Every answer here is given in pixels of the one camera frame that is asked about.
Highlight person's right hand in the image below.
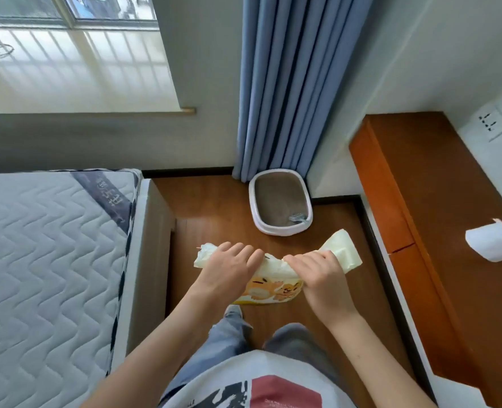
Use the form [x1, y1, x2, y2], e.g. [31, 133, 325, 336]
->
[283, 249, 358, 329]

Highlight person's left hand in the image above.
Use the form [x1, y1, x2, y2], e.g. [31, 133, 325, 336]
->
[190, 241, 265, 312]

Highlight white printed cat litter bag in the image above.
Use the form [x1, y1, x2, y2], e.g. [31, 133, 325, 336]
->
[193, 228, 363, 305]

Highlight white oval litter box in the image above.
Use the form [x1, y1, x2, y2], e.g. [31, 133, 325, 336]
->
[248, 168, 314, 237]

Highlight grey cat litter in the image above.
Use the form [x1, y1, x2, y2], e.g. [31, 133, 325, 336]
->
[256, 175, 309, 226]

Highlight person's left forearm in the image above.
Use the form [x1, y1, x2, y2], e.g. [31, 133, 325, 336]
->
[80, 292, 231, 408]

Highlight person's blue jeans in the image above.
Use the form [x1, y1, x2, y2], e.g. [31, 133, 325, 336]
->
[161, 309, 341, 392]

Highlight white quilted mattress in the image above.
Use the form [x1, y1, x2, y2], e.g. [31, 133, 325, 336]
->
[0, 168, 143, 408]

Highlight blue curtain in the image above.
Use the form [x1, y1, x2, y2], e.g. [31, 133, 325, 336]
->
[232, 0, 375, 183]

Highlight cream stone windowsill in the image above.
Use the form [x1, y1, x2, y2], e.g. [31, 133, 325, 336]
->
[0, 27, 197, 115]

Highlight white framed window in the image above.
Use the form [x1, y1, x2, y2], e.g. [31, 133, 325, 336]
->
[0, 0, 160, 31]

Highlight brown wooden wall shelf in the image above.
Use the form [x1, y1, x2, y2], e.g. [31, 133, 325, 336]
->
[349, 112, 502, 408]

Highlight white wall socket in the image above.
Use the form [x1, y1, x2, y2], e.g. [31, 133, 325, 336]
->
[474, 107, 502, 143]

